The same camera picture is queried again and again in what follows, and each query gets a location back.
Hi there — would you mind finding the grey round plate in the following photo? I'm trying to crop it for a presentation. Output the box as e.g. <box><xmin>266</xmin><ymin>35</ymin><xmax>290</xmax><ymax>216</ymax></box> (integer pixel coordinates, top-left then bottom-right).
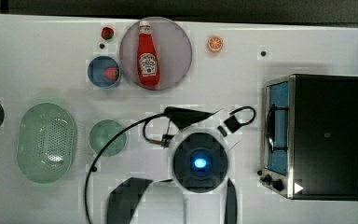
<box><xmin>119</xmin><ymin>17</ymin><xmax>193</xmax><ymax>91</ymax></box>

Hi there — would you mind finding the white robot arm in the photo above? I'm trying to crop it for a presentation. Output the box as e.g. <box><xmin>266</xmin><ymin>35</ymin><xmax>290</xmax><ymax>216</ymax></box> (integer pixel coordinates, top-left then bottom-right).
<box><xmin>106</xmin><ymin>106</ymin><xmax>241</xmax><ymax>224</ymax></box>

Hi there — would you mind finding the red ketchup bottle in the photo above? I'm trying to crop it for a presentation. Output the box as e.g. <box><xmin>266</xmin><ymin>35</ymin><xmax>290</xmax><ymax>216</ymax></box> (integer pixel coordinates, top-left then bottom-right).
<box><xmin>137</xmin><ymin>21</ymin><xmax>160</xmax><ymax>87</ymax></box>

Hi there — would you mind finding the red strawberry in bowl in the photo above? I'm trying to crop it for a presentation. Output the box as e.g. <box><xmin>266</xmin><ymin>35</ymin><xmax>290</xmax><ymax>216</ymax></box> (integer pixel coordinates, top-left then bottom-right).
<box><xmin>103</xmin><ymin>66</ymin><xmax>119</xmax><ymax>82</ymax></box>

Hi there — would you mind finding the green perforated colander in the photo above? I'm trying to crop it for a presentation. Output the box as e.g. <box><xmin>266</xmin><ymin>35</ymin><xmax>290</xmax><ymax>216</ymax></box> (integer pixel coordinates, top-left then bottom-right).
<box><xmin>17</xmin><ymin>103</ymin><xmax>77</xmax><ymax>184</ymax></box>

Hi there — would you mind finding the black toaster oven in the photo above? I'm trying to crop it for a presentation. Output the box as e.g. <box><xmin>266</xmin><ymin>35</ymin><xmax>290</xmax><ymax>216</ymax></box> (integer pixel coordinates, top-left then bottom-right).
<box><xmin>258</xmin><ymin>74</ymin><xmax>358</xmax><ymax>201</ymax></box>

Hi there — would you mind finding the orange slice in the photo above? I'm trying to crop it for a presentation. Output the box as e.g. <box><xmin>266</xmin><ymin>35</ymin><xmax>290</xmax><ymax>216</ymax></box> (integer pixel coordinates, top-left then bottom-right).
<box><xmin>207</xmin><ymin>36</ymin><xmax>224</xmax><ymax>53</ymax></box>

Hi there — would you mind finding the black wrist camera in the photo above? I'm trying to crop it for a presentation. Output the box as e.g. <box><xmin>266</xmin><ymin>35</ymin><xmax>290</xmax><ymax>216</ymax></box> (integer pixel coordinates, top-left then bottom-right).
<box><xmin>224</xmin><ymin>115</ymin><xmax>241</xmax><ymax>133</ymax></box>

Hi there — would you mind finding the blue bowl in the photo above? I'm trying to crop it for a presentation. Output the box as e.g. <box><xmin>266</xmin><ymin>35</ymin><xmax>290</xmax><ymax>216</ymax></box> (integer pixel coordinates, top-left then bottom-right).
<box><xmin>88</xmin><ymin>56</ymin><xmax>120</xmax><ymax>89</ymax></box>

